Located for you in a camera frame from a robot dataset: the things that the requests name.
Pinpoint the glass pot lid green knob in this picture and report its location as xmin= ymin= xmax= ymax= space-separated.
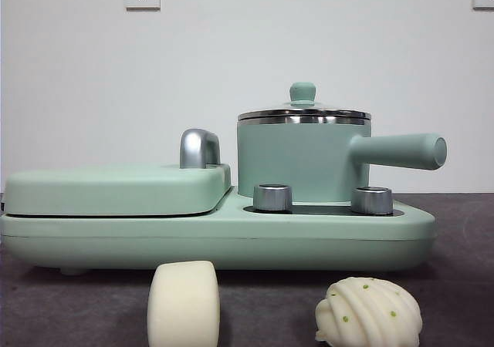
xmin=237 ymin=81 xmax=372 ymax=121

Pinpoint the plain white steamed bun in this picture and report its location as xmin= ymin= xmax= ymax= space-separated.
xmin=147 ymin=260 xmax=220 ymax=347

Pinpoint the twisted scallion steamed bun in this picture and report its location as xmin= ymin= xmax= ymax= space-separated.
xmin=314 ymin=277 xmax=422 ymax=344

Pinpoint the silver control knob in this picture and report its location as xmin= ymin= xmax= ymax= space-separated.
xmin=252 ymin=184 xmax=293 ymax=212
xmin=350 ymin=186 xmax=394 ymax=215

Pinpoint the mint green breakfast machine base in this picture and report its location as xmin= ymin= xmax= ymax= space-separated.
xmin=0 ymin=184 xmax=437 ymax=277

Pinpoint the mint green pot with handle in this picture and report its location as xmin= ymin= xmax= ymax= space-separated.
xmin=235 ymin=114 xmax=448 ymax=204

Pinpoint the chrome griddle cover handle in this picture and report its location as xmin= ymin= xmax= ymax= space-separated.
xmin=179 ymin=129 xmax=222 ymax=170

